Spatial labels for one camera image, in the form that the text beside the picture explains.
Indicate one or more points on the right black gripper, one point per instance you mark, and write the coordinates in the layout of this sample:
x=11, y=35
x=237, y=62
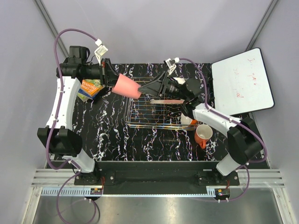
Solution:
x=156, y=87

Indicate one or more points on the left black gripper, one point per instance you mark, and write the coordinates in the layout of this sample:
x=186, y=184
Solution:
x=109, y=75

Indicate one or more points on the pink beige plate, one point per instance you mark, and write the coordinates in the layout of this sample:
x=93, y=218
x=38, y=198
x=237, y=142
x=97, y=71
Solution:
x=167, y=101

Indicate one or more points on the pink plastic cup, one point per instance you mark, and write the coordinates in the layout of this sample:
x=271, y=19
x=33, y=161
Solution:
x=126, y=87

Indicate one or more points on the wire dish rack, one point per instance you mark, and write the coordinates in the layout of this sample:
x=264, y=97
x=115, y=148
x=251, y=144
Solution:
x=141, y=113

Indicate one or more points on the white orange bowl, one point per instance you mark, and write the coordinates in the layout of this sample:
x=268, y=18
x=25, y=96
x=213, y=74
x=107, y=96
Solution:
x=186, y=121

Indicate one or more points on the white scalloped plate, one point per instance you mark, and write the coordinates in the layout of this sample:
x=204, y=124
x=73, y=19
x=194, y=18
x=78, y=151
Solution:
x=180, y=80

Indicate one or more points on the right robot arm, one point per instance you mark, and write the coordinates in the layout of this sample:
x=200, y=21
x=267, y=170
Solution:
x=244, y=140

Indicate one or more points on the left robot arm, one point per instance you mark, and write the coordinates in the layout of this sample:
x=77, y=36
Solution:
x=58, y=136

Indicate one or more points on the orange book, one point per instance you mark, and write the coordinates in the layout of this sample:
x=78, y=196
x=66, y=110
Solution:
x=89, y=89

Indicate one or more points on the orange mug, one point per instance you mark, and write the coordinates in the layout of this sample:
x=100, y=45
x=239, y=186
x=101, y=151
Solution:
x=203, y=134

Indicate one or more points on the white board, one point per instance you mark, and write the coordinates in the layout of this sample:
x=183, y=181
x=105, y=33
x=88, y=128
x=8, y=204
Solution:
x=241, y=84

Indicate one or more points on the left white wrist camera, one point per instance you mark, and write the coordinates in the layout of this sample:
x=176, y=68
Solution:
x=100, y=50

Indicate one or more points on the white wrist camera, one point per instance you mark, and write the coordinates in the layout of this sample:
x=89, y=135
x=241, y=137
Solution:
x=171, y=64
x=100, y=50

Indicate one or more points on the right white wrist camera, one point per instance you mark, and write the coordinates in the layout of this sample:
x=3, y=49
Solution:
x=171, y=64

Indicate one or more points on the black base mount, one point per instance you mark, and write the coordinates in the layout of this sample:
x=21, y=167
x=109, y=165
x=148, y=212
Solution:
x=156, y=171

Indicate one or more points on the aluminium rail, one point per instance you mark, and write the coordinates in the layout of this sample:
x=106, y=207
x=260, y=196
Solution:
x=54, y=183

